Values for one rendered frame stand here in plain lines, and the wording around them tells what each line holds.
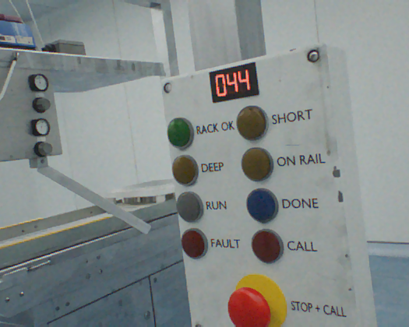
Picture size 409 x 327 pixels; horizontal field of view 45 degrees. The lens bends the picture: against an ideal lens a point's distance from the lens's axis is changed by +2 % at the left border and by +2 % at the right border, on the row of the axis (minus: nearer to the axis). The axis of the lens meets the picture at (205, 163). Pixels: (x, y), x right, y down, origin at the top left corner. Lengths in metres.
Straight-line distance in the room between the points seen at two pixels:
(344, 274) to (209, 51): 0.26
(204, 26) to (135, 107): 5.03
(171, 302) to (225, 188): 1.12
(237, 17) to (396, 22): 3.62
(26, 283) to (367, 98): 3.39
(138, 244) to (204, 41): 0.90
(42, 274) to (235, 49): 0.79
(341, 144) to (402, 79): 3.66
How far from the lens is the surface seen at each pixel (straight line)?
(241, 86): 0.42
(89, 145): 6.17
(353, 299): 0.42
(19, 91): 1.10
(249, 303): 0.42
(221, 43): 0.51
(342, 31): 4.24
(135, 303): 1.43
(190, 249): 0.47
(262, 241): 0.43
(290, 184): 0.41
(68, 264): 1.20
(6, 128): 1.07
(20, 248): 1.12
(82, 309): 1.31
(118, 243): 1.30
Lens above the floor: 1.12
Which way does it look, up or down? 3 degrees down
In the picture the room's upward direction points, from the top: 7 degrees counter-clockwise
